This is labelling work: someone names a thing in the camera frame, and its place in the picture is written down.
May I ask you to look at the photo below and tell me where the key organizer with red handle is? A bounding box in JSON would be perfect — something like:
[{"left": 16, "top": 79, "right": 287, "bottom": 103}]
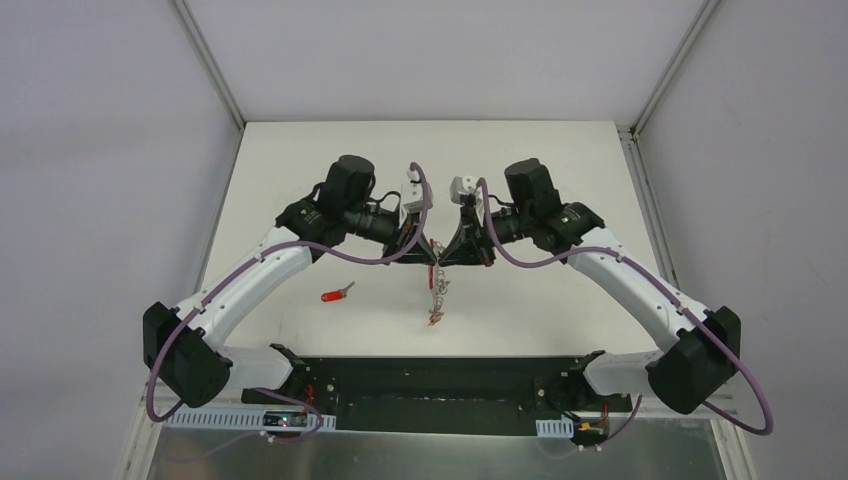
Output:
[{"left": 427, "top": 262, "right": 450, "bottom": 327}]

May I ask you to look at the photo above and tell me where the key with red tag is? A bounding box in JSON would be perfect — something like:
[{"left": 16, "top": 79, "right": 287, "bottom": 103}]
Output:
[{"left": 320, "top": 282, "right": 355, "bottom": 303}]

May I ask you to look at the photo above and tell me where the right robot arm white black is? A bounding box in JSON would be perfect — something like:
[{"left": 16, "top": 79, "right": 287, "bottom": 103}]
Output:
[{"left": 439, "top": 158, "right": 741, "bottom": 414}]

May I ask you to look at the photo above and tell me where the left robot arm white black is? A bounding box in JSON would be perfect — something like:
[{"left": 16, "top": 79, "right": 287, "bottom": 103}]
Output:
[{"left": 142, "top": 155, "right": 432, "bottom": 422}]

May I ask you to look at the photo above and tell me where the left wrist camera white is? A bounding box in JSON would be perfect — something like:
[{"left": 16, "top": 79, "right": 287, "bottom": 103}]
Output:
[{"left": 399, "top": 169, "right": 433, "bottom": 217}]

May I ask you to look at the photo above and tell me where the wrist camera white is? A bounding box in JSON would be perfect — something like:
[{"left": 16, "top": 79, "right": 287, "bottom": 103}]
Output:
[
  {"left": 399, "top": 169, "right": 433, "bottom": 217},
  {"left": 449, "top": 176, "right": 479, "bottom": 205}
]

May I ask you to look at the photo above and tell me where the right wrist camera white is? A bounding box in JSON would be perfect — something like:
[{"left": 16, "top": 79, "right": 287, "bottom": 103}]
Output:
[{"left": 449, "top": 176, "right": 479, "bottom": 205}]

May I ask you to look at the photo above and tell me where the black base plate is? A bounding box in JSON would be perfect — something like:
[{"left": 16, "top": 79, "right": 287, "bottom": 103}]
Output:
[{"left": 276, "top": 356, "right": 634, "bottom": 436}]

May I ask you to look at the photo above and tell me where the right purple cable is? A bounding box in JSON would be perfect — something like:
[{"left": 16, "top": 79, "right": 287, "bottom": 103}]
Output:
[{"left": 475, "top": 177, "right": 775, "bottom": 454}]

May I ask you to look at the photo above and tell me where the purple cable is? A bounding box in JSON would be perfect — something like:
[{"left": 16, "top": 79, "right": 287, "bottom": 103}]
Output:
[
  {"left": 475, "top": 177, "right": 775, "bottom": 454},
  {"left": 145, "top": 162, "right": 436, "bottom": 446}
]

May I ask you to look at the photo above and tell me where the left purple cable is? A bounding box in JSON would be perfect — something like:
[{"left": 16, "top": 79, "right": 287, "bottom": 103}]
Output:
[{"left": 145, "top": 162, "right": 436, "bottom": 446}]

